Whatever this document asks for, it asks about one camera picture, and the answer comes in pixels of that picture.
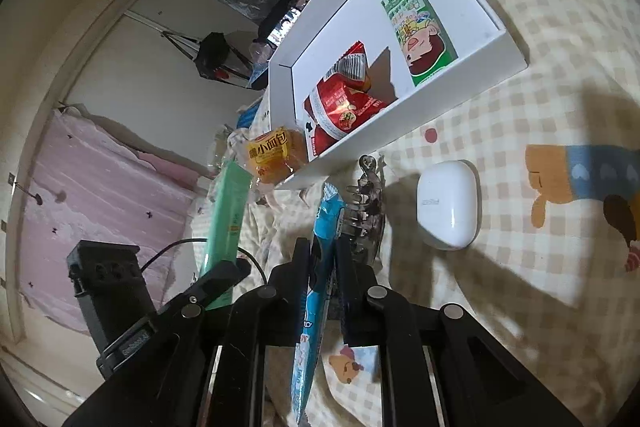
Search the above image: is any dark hair claw clip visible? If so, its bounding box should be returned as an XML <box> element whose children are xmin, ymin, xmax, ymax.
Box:
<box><xmin>342</xmin><ymin>154</ymin><xmax>389</xmax><ymax>266</ymax></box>

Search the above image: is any pink star-print sheet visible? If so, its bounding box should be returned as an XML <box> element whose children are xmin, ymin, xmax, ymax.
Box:
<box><xmin>20</xmin><ymin>107</ymin><xmax>216</xmax><ymax>334</ymax></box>

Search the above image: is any yellow bread packet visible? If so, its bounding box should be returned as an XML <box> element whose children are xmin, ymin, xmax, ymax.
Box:
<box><xmin>227</xmin><ymin>125</ymin><xmax>308</xmax><ymax>205</ymax></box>

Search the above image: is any black cable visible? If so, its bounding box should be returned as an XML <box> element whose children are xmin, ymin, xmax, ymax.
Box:
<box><xmin>137</xmin><ymin>238</ymin><xmax>268</xmax><ymax>286</ymax></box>

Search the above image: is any mint green long box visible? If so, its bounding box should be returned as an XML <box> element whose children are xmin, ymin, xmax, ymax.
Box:
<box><xmin>199</xmin><ymin>159</ymin><xmax>256</xmax><ymax>310</ymax></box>

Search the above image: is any large red snack packet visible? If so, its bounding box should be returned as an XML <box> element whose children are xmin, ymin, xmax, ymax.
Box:
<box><xmin>303</xmin><ymin>41</ymin><xmax>401</xmax><ymax>144</ymax></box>

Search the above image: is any checked bear-print blanket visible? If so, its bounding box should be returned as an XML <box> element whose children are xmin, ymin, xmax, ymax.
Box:
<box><xmin>200</xmin><ymin>0</ymin><xmax>640</xmax><ymax>427</ymax></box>

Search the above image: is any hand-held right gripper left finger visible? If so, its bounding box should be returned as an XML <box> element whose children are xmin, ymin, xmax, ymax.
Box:
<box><xmin>62</xmin><ymin>237</ymin><xmax>313</xmax><ymax>427</ymax></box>

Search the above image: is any green cartoon snack packet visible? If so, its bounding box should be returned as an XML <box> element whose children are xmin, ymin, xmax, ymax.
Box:
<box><xmin>380</xmin><ymin>0</ymin><xmax>458</xmax><ymax>88</ymax></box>

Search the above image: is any blue snack packet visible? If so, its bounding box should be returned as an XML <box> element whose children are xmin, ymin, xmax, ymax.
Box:
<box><xmin>290</xmin><ymin>182</ymin><xmax>347</xmax><ymax>425</ymax></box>

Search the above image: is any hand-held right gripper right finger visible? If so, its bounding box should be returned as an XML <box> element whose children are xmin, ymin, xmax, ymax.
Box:
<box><xmin>334</xmin><ymin>237</ymin><xmax>583</xmax><ymax>427</ymax></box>

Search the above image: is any white earbud case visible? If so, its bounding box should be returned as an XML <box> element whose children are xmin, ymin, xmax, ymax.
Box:
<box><xmin>416</xmin><ymin>160</ymin><xmax>481</xmax><ymax>252</ymax></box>

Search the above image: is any black hanging bag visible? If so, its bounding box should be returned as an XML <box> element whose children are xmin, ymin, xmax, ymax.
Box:
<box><xmin>195</xmin><ymin>32</ymin><xmax>232</xmax><ymax>81</ymax></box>

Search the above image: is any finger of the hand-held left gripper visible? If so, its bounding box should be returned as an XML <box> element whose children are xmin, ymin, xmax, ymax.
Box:
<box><xmin>152</xmin><ymin>259</ymin><xmax>252</xmax><ymax>323</ymax></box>

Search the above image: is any white shallow box tray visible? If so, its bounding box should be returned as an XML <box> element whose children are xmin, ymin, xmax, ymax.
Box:
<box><xmin>267</xmin><ymin>0</ymin><xmax>531</xmax><ymax>190</ymax></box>

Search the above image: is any small red snack packet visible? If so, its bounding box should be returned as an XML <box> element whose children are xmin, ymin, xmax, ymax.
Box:
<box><xmin>304</xmin><ymin>126</ymin><xmax>343</xmax><ymax>158</ymax></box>

